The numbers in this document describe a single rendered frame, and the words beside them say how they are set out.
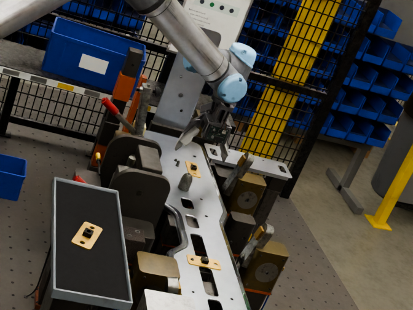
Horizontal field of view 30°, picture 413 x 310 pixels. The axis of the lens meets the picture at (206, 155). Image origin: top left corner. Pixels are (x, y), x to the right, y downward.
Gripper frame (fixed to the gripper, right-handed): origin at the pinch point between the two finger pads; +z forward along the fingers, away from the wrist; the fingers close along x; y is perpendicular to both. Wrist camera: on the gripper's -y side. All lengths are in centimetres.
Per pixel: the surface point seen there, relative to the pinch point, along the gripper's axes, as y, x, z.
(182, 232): 35.9, -8.7, 4.6
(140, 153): 35.7, -25.8, -13.8
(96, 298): 88, -38, -11
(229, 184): 7.3, 9.4, 3.2
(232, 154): -17.3, 16.1, 4.9
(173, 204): 22.5, -9.2, 4.9
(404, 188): -188, 199, 77
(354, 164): -216, 177, 82
